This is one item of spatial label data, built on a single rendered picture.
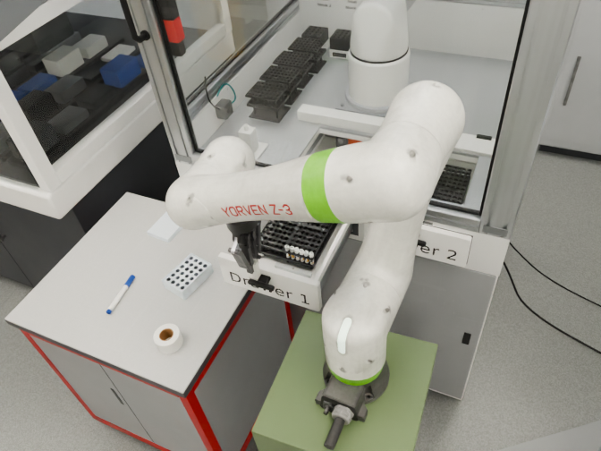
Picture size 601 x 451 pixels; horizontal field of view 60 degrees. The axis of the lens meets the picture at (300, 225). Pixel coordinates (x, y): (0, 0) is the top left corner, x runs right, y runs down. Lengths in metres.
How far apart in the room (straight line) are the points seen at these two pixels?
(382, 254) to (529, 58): 0.47
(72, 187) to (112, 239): 0.23
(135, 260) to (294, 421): 0.78
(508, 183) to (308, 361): 0.62
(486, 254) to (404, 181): 0.79
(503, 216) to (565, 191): 1.75
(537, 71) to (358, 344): 0.62
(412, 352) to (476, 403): 0.97
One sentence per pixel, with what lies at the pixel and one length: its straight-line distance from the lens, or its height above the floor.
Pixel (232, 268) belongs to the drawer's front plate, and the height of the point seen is 0.90.
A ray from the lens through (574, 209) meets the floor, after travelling 3.01.
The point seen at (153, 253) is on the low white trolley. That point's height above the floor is 0.76.
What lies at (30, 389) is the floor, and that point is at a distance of 2.57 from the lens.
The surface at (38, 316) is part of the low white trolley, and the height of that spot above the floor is 0.76.
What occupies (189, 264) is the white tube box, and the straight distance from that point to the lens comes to 1.59.
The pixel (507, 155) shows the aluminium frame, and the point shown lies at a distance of 1.25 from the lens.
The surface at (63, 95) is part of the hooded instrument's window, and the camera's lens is 1.84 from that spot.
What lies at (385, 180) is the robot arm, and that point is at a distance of 0.70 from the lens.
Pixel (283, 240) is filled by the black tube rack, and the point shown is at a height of 0.90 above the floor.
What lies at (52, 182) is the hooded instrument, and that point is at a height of 0.94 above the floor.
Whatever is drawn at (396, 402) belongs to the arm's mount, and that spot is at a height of 0.86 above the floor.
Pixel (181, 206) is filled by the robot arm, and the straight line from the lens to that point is 0.98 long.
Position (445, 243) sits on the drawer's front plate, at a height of 0.89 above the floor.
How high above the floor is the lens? 1.95
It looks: 45 degrees down
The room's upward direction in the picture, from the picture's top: 7 degrees counter-clockwise
